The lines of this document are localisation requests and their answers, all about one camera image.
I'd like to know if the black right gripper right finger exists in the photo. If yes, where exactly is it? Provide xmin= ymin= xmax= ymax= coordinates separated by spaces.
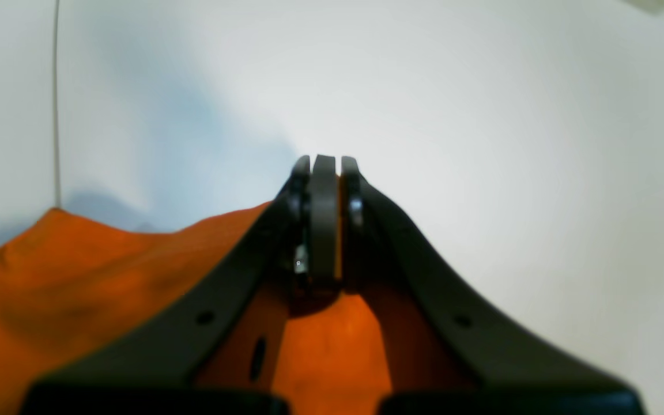
xmin=341 ymin=157 xmax=646 ymax=414

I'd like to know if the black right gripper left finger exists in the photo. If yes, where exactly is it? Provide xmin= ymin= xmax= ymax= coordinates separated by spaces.
xmin=20 ymin=155 xmax=339 ymax=414

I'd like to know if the orange t-shirt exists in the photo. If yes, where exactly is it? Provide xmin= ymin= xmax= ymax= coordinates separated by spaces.
xmin=0 ymin=207 xmax=394 ymax=414

